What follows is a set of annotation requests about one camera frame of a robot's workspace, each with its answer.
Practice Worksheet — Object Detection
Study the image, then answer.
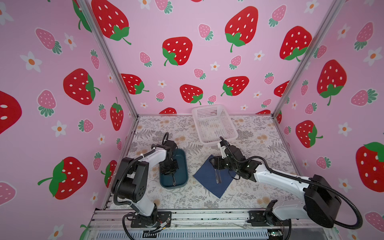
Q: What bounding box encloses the silver metal fork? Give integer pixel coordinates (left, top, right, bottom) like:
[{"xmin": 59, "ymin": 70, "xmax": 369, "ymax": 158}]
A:
[{"xmin": 215, "ymin": 169, "xmax": 221, "ymax": 184}]

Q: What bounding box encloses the dark blue paper napkin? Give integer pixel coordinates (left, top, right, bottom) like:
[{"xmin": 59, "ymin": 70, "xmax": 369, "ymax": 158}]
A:
[{"xmin": 194, "ymin": 155, "xmax": 237, "ymax": 199}]

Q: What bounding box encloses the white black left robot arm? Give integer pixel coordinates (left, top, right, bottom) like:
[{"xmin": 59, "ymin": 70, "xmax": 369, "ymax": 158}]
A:
[{"xmin": 111, "ymin": 140, "xmax": 179, "ymax": 227}]

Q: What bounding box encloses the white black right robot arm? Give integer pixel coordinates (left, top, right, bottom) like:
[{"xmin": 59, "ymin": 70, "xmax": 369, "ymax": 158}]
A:
[{"xmin": 213, "ymin": 142, "xmax": 363, "ymax": 230}]

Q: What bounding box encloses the dark teal plastic tray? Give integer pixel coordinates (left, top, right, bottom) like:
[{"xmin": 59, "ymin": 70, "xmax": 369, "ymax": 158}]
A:
[{"xmin": 160, "ymin": 149, "xmax": 189, "ymax": 190}]

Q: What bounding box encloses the white perforated plastic basket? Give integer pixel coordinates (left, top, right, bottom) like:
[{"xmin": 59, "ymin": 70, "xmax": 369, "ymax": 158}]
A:
[{"xmin": 192, "ymin": 105, "xmax": 238, "ymax": 146}]

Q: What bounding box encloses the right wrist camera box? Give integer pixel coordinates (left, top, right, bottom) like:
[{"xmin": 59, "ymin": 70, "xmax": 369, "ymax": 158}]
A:
[{"xmin": 218, "ymin": 141, "xmax": 230, "ymax": 159}]

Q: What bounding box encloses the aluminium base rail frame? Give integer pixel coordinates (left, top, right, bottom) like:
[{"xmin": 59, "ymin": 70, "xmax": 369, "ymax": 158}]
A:
[{"xmin": 84, "ymin": 209, "xmax": 341, "ymax": 240}]

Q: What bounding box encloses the aluminium corner post left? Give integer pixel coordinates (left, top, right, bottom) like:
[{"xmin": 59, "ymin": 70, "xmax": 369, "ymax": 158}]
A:
[{"xmin": 78, "ymin": 0, "xmax": 139, "ymax": 120}]

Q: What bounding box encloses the aluminium corner post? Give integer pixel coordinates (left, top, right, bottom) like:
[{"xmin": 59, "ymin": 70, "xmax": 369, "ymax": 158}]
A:
[
  {"xmin": 78, "ymin": 0, "xmax": 139, "ymax": 120},
  {"xmin": 272, "ymin": 0, "xmax": 345, "ymax": 120}
]

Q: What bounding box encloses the aluminium corner post right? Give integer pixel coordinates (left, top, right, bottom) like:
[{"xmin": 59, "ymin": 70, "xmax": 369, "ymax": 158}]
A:
[{"xmin": 272, "ymin": 0, "xmax": 345, "ymax": 120}]

